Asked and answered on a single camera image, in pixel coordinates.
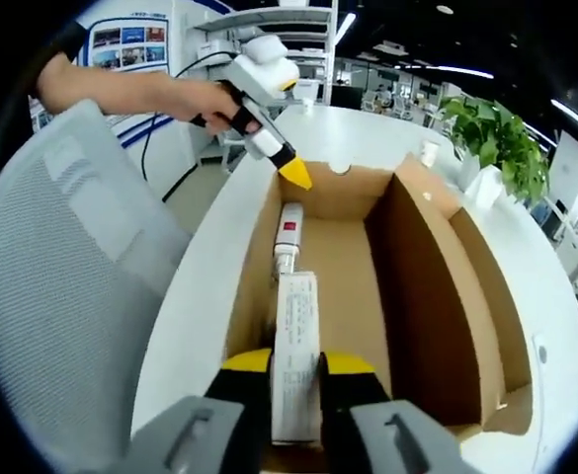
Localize green plant in white pot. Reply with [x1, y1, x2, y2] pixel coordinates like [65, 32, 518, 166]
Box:
[439, 95, 551, 208]

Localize wall poster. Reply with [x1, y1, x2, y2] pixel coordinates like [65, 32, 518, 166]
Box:
[29, 12, 176, 149]

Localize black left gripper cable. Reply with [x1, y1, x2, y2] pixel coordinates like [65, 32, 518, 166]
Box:
[139, 51, 235, 201]

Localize small white carton box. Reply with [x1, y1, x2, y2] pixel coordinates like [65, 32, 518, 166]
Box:
[270, 270, 322, 445]

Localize white metal shelving unit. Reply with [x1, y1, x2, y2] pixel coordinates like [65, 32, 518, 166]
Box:
[192, 0, 339, 108]

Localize person's left hand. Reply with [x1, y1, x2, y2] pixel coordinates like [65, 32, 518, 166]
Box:
[188, 81, 265, 137]

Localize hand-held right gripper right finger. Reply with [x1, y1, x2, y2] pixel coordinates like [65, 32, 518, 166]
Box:
[320, 351, 467, 474]

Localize white spray bottle red label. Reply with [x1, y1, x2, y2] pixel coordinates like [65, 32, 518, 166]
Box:
[271, 200, 307, 277]

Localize grey mesh office chair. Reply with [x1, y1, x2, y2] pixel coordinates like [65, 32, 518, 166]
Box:
[0, 98, 194, 474]

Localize brown cardboard shoe box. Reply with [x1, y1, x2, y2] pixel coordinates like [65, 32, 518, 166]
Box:
[223, 151, 535, 474]

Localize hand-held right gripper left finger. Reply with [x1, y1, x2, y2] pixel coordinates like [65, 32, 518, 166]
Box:
[132, 348, 275, 474]

